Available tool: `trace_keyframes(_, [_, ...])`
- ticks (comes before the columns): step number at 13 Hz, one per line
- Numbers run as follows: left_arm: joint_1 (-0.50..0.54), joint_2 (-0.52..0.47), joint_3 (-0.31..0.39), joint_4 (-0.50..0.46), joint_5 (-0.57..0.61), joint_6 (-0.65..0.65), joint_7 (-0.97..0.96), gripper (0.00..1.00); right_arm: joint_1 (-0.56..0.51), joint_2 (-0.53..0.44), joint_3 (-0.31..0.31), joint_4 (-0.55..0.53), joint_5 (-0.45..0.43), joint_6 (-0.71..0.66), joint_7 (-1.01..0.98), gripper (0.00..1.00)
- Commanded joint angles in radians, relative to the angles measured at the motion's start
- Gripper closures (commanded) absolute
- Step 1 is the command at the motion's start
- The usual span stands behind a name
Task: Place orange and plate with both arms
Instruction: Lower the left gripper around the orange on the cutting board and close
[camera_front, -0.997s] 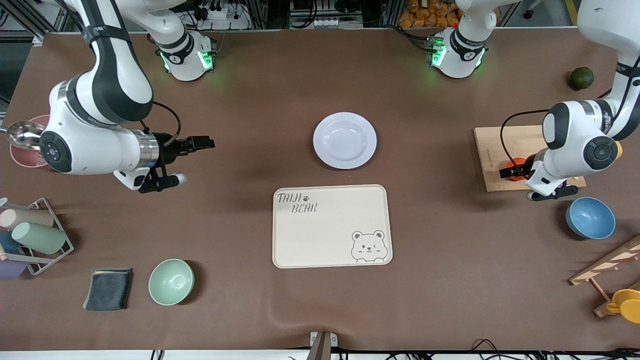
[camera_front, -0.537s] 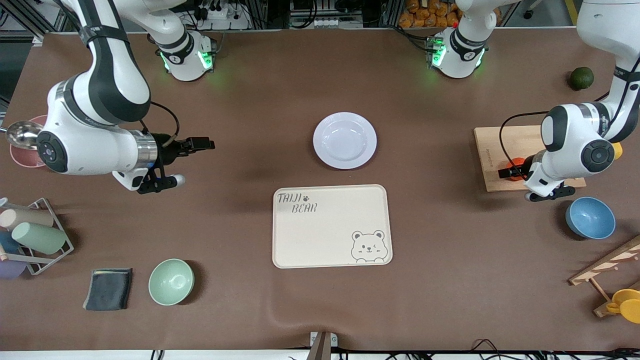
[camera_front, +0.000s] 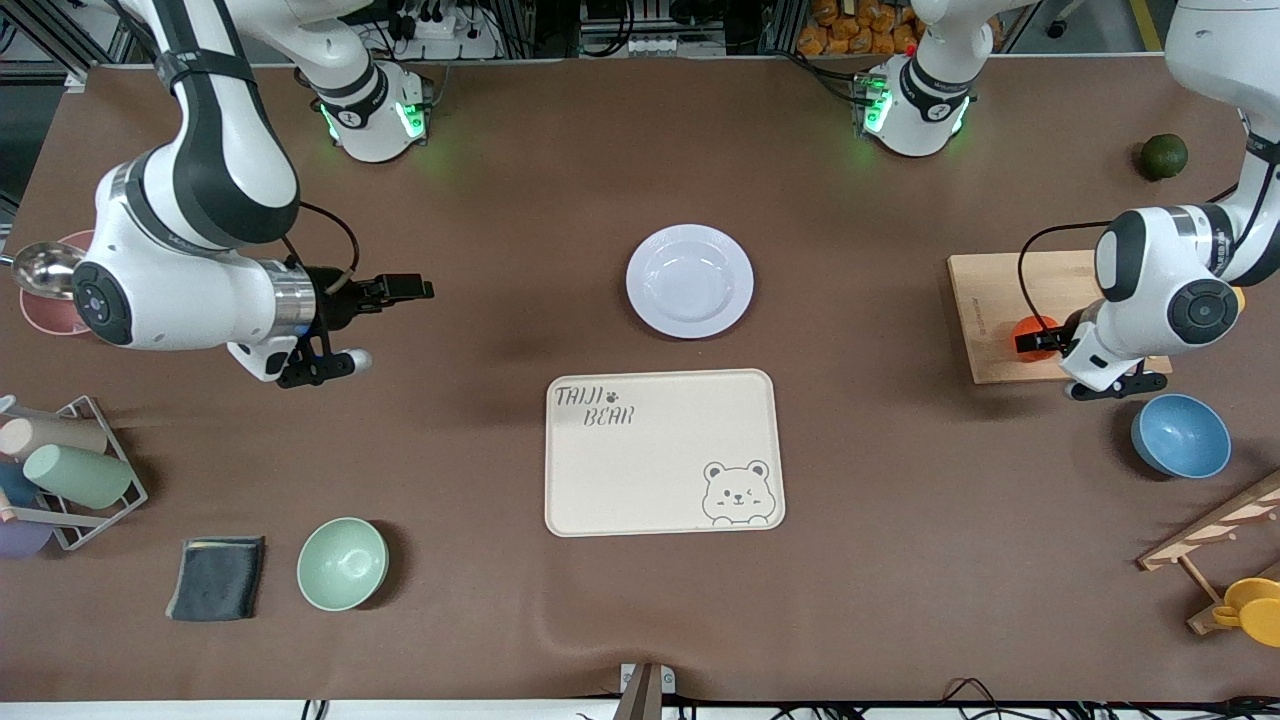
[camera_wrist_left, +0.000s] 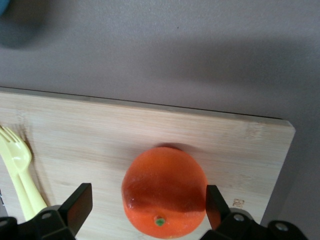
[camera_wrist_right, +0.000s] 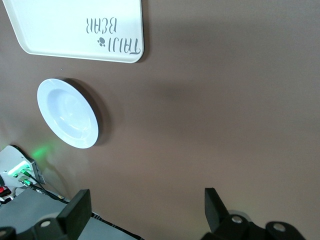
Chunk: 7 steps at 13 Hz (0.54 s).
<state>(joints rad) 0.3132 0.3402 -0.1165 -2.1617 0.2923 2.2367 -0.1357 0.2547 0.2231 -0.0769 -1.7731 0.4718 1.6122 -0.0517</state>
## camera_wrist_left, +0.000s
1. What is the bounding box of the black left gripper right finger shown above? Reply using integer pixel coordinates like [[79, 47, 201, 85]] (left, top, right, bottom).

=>
[[201, 184, 252, 240]]

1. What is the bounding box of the blue bowl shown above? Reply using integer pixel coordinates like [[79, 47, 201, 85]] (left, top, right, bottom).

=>
[[0, 0, 11, 16]]

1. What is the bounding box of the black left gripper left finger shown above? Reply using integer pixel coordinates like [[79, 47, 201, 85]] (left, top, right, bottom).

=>
[[32, 183, 93, 240]]

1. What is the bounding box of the yellow plastic fork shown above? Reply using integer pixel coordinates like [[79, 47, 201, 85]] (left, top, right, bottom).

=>
[[0, 126, 48, 213]]

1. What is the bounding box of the orange fruit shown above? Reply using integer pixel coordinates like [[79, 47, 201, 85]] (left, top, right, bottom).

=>
[[121, 146, 209, 239]]

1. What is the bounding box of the bamboo cutting board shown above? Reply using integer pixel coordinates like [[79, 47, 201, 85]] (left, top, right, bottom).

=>
[[0, 86, 296, 240]]

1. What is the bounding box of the yellow plastic knife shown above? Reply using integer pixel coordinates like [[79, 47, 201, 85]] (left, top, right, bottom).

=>
[[0, 139, 36, 222]]

